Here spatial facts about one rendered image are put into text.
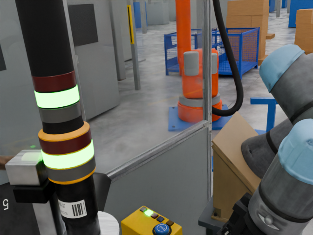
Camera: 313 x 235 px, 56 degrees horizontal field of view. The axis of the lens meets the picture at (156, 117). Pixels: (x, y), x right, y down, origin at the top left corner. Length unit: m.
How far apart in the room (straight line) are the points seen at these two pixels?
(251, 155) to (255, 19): 7.32
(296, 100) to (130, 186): 1.07
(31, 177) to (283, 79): 0.37
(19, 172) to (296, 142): 0.29
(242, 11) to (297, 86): 7.80
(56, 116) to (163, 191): 1.41
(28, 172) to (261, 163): 0.76
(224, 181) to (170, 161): 0.68
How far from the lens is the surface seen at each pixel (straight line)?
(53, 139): 0.25
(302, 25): 9.40
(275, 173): 0.40
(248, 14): 8.20
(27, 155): 0.30
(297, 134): 0.37
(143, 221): 0.93
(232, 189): 0.96
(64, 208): 0.29
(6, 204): 0.53
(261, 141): 0.96
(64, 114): 0.25
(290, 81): 0.49
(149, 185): 1.53
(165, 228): 0.89
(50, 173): 0.27
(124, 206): 1.45
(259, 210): 0.43
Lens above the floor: 1.67
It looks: 21 degrees down
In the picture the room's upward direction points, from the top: 4 degrees counter-clockwise
